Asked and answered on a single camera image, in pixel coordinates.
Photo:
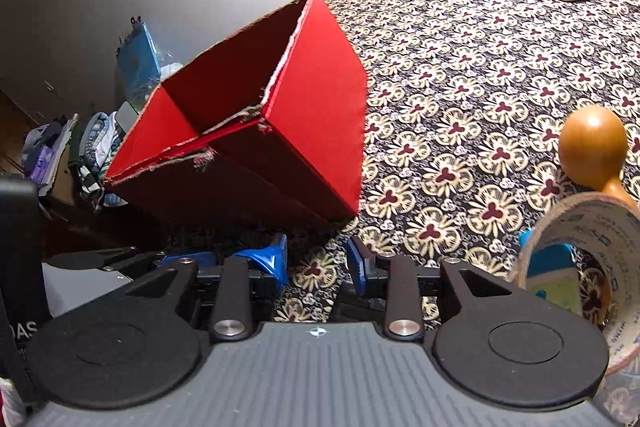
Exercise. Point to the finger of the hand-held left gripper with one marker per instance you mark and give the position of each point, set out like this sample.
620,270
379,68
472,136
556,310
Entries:
185,258

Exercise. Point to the white card with dark frame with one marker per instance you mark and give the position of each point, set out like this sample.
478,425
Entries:
126,114

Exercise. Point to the pile of striped clothes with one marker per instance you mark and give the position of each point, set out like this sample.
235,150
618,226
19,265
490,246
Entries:
97,142

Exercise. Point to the clear plastic bag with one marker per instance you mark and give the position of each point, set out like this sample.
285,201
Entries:
169,69

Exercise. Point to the purple cloth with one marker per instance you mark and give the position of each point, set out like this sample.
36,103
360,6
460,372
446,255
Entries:
42,157

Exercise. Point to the blue packet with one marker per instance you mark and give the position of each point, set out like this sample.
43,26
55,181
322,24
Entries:
142,57

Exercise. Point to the floral patterned cloth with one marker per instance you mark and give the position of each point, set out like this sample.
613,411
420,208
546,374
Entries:
450,107

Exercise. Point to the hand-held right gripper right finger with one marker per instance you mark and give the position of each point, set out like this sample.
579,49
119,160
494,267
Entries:
356,264

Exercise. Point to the red cardboard box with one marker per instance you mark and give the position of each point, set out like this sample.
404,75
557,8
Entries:
310,97

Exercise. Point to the blue and yellow small box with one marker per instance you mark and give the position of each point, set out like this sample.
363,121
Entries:
550,262

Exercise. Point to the wooden gourd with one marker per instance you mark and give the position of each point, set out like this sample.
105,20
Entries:
592,147

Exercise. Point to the printed tape roll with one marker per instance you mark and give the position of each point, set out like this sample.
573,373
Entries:
620,257

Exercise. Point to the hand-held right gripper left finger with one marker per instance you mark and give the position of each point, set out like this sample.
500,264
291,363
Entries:
281,259

